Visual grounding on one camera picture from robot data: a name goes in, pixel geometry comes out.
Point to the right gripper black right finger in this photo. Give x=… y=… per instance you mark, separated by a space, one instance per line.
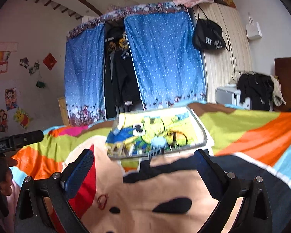
x=212 y=175

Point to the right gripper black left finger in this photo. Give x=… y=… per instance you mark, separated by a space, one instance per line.
x=75 y=173

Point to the light blue wrist watch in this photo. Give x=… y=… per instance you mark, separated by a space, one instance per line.
x=158 y=146

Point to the person's left hand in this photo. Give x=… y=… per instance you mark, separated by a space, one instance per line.
x=6 y=175

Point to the colourful cartoon bed blanket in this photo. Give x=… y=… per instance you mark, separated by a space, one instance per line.
x=164 y=193

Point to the cartoon character poster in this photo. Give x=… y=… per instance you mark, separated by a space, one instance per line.
x=11 y=98

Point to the painted cardboard box tray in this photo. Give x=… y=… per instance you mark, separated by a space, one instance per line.
x=180 y=126

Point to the white small cabinet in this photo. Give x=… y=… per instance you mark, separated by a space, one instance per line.
x=229 y=95

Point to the dark hanging jacket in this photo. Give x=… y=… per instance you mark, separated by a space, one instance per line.
x=121 y=91

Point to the pile of dark clothes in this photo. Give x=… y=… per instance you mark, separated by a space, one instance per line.
x=262 y=90

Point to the beige wooden wardrobe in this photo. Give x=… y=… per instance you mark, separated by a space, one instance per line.
x=223 y=66

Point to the blue fabric wardrobe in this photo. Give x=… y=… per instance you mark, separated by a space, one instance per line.
x=168 y=68

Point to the white paper gift bag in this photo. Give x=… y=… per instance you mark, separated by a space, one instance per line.
x=253 y=29

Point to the yellow bear wall sticker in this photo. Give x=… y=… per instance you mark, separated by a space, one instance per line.
x=22 y=118

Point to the red square wall decoration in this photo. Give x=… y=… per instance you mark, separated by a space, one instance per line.
x=50 y=61

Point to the black drawstring bag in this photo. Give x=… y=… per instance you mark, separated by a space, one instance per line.
x=208 y=35

